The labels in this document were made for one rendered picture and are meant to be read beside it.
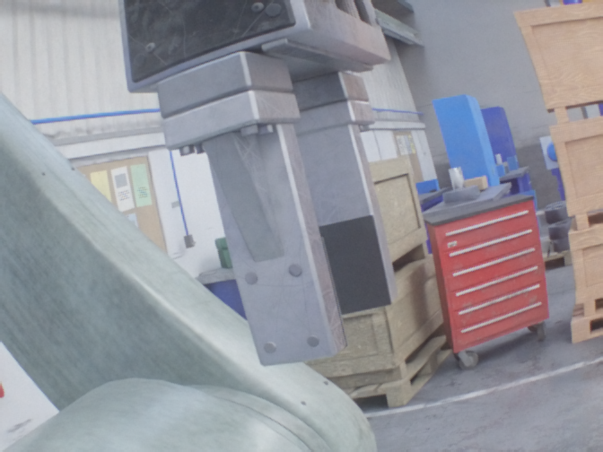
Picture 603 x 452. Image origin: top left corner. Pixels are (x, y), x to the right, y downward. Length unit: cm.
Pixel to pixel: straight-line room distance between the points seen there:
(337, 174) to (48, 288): 38
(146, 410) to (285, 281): 17
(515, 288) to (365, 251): 385
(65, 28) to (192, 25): 464
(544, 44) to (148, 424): 394
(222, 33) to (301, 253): 14
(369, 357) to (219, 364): 350
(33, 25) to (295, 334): 442
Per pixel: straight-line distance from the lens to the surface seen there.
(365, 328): 419
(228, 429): 57
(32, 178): 83
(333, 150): 61
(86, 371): 83
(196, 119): 43
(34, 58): 472
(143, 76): 47
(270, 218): 45
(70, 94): 495
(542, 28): 432
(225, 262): 578
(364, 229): 60
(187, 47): 46
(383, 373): 427
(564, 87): 427
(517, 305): 446
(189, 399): 59
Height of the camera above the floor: 129
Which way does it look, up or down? 2 degrees down
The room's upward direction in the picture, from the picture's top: 14 degrees counter-clockwise
